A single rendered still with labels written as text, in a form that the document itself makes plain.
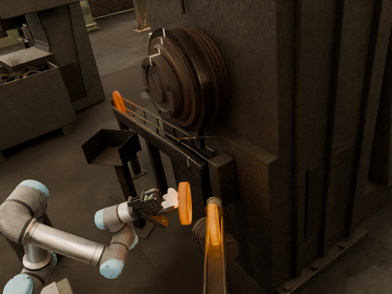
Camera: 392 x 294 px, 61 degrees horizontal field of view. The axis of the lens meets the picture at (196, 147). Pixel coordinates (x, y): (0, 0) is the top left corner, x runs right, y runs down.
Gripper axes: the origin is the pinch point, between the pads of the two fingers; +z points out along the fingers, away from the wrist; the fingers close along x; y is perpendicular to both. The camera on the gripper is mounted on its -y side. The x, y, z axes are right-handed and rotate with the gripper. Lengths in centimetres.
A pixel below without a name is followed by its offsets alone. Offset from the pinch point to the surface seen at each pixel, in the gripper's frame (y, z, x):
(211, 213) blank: -8.5, 7.3, -1.7
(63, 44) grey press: 40, -156, 288
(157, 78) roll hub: 34, 0, 40
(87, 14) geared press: 38, -323, 818
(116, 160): -11, -54, 68
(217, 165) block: -7.4, 10.4, 25.1
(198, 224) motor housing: -30.8, -8.0, 18.2
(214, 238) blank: -15.4, 5.9, -7.5
